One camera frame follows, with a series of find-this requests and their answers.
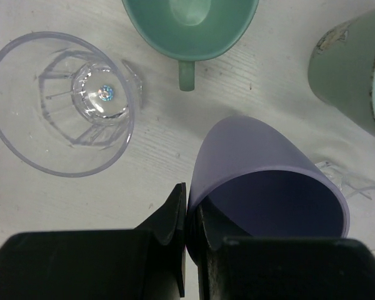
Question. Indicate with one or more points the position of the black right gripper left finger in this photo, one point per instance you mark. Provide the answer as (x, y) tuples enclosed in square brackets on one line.
[(146, 262)]

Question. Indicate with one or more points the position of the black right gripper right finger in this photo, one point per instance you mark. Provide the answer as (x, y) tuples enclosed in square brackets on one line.
[(233, 265)]

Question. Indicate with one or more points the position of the tall green mug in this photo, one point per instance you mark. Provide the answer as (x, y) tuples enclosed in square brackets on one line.
[(342, 70)]

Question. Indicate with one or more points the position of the small green teal cup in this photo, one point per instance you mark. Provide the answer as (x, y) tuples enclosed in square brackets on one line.
[(190, 31)]

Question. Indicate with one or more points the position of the lilac plastic cup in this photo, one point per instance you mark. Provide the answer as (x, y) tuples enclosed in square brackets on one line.
[(264, 184)]

